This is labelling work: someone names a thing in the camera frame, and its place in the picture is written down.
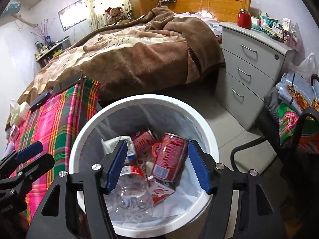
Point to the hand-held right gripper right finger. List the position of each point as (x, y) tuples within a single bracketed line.
[(200, 166)]

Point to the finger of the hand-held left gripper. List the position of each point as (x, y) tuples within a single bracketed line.
[(39, 164), (28, 151)]

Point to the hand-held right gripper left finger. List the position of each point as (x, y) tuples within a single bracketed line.
[(116, 169)]

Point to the white labelled plastic container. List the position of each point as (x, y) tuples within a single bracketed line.
[(130, 149)]

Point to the red drink can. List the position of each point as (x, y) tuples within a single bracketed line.
[(169, 156), (143, 140)]

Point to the clear plastic bottle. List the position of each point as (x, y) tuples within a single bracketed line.
[(134, 199)]

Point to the white round bin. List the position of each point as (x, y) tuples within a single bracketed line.
[(82, 139)]

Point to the red and white carton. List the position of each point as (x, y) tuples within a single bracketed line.
[(160, 191)]

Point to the white bin liner bag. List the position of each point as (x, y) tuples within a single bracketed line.
[(174, 211)]

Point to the pink plaid bed sheet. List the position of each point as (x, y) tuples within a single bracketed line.
[(57, 124)]

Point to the black chair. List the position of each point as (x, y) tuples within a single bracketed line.
[(249, 147)]

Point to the colourful plaid cloth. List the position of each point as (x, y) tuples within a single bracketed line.
[(289, 122)]

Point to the cluttered desk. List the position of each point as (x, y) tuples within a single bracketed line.
[(51, 52)]

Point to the brown patterned blanket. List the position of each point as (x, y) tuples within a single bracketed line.
[(137, 62)]

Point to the grey drawer cabinet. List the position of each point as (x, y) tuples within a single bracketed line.
[(249, 62)]

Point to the vase with flower branches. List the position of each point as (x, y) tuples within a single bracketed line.
[(41, 29)]

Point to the folded grey clothes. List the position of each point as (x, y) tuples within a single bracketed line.
[(294, 87)]

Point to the small window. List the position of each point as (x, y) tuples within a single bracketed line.
[(72, 15)]

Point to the white floral pillow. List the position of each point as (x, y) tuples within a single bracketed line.
[(204, 21)]

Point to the white plastic bag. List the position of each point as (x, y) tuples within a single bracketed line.
[(307, 64)]

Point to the red jar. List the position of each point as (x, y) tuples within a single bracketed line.
[(243, 20)]

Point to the brown teddy bear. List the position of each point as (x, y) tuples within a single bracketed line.
[(116, 13)]

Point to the group of medicine boxes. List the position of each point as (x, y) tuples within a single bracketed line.
[(271, 27)]

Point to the wooden headboard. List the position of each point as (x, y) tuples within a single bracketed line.
[(224, 3)]

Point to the patterned curtain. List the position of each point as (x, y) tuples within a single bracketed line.
[(99, 2)]

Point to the wall air conditioner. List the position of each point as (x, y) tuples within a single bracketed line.
[(12, 8)]

